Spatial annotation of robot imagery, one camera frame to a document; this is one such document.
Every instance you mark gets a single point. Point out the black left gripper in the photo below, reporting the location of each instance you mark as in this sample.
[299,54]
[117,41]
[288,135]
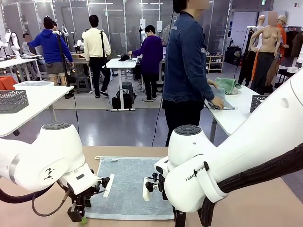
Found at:
[81,201]

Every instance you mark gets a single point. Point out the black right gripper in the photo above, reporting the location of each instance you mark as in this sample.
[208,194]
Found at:
[180,220]

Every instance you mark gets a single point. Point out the blue-grey towel with loop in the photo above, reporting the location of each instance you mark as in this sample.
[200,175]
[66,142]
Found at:
[127,170]

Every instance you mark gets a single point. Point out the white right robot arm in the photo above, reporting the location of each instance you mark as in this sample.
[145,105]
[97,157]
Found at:
[248,142]

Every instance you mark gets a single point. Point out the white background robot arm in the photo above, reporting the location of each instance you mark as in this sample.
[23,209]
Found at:
[14,45]
[79,45]

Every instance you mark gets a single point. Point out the person right forearm denim sleeve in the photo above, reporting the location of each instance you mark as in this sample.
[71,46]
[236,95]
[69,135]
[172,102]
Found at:
[201,87]

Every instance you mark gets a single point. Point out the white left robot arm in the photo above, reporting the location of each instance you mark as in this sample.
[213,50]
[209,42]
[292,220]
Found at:
[47,153]

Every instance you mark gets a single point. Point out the grey plastic basket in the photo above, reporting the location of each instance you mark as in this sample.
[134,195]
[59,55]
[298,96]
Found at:
[14,101]
[256,104]

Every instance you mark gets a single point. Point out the person right hand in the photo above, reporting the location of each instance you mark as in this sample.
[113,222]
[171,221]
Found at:
[218,103]

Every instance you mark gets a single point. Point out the person left hand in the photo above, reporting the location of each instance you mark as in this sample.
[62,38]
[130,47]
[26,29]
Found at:
[212,84]

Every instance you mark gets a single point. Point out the black tripod stand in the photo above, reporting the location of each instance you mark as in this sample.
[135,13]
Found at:
[69,96]
[103,47]

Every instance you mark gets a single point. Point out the black bags under desk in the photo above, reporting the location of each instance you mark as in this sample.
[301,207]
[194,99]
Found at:
[118,101]

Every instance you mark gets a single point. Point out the grey step stool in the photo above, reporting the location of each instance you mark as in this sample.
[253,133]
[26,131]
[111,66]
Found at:
[82,85]

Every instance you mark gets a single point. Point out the clear plastic bin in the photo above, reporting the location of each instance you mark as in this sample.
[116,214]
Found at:
[33,85]

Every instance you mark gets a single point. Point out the black stool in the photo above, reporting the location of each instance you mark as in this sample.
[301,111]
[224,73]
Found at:
[127,87]

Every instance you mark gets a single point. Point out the green towel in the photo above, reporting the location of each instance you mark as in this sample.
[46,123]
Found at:
[228,85]

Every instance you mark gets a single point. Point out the orange cloth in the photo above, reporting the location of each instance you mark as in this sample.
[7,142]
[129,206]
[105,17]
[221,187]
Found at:
[7,82]

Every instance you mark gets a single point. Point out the white background table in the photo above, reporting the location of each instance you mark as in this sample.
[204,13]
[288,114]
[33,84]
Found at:
[80,62]
[14,62]

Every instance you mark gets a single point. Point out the white standing desk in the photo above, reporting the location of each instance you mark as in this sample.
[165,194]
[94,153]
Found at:
[120,63]

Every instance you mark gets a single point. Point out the cardboard box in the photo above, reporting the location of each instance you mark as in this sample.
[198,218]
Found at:
[78,56]

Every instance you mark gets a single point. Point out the person in denim jacket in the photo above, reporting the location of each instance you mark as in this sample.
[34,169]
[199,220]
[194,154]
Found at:
[182,59]

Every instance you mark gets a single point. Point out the black cap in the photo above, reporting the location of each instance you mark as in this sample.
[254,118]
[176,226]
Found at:
[123,58]

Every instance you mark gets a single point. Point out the white mannequin black trousers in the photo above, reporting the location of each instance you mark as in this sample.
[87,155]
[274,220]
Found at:
[246,68]

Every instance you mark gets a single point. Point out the person in blue hoodie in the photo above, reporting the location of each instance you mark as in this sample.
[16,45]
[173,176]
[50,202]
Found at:
[53,49]

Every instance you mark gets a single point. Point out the person in purple sweater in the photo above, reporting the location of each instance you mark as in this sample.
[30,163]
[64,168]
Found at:
[151,54]

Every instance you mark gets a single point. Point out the person in cream sweater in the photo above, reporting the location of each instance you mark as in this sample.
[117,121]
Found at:
[95,45]

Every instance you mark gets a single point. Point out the seated person in grey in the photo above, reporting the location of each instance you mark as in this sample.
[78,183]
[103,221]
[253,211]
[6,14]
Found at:
[26,47]

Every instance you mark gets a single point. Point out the black trolley cart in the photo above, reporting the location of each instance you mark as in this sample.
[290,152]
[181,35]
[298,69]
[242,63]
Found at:
[286,73]

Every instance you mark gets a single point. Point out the bare mannequin dark trousers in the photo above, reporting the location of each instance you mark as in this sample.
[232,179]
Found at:
[268,40]

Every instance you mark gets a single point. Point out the clothes rack dark garments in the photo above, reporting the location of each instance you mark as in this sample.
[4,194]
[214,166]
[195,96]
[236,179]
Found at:
[296,45]

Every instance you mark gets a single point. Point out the mannequin orange clothes hat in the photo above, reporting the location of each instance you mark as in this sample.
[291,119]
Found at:
[281,30]

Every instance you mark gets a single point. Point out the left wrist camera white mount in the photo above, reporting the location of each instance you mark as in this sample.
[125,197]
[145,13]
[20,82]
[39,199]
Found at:
[109,186]

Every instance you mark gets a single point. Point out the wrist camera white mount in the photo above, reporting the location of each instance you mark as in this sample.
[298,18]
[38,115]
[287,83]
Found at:
[146,191]
[109,186]

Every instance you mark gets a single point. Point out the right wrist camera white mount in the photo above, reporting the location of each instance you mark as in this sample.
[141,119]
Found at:
[146,191]

